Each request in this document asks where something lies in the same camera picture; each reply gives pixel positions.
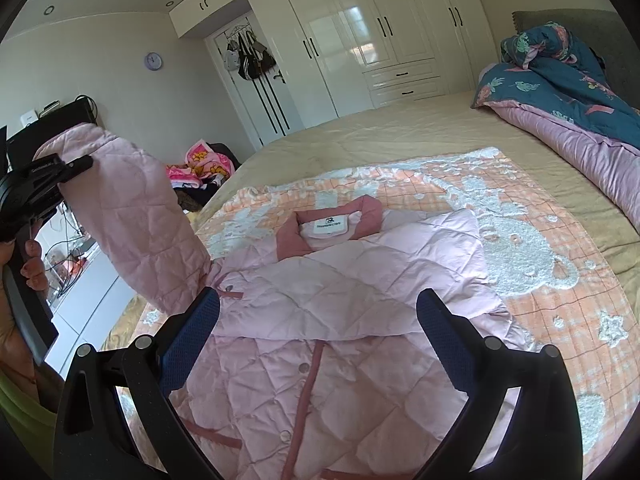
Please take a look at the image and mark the pink quilted jacket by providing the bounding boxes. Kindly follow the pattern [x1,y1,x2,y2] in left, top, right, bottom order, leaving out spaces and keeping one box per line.
[38,125,528,479]

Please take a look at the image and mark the pink yellow clothes pile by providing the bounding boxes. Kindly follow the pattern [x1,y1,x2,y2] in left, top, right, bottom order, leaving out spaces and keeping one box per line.
[165,140,241,212]

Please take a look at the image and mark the white bedroom door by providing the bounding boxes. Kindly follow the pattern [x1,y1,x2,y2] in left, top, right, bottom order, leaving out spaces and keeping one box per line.
[205,12,304,150]

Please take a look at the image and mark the person's left hand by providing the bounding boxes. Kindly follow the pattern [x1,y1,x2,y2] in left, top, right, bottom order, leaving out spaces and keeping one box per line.
[2,240,58,364]

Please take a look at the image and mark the white drawer chest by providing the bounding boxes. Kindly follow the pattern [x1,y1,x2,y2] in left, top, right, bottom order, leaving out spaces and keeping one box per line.
[36,205,134,377]

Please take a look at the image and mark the orange white bear blanket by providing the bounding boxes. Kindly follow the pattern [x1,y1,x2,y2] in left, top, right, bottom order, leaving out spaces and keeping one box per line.
[118,146,637,480]

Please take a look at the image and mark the hanging bags on door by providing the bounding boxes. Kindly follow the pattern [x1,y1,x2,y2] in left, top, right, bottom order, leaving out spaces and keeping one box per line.
[222,27,277,81]

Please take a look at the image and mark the tan bed cover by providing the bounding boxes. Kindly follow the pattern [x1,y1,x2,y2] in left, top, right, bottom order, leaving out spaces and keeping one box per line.
[107,96,639,382]

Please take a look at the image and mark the white glossy wardrobe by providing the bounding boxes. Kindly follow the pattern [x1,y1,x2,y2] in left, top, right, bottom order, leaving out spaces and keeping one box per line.
[170,0,497,128]

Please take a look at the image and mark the blue and pink duvet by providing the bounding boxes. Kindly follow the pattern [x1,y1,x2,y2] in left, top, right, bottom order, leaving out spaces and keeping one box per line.
[473,22,639,226]

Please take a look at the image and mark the grey bed headboard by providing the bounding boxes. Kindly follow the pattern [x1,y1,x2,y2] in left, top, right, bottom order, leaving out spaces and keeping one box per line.
[512,9,640,108]

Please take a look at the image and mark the purple wall clock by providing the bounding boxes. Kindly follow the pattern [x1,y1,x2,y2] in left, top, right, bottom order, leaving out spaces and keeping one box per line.
[143,52,164,72]

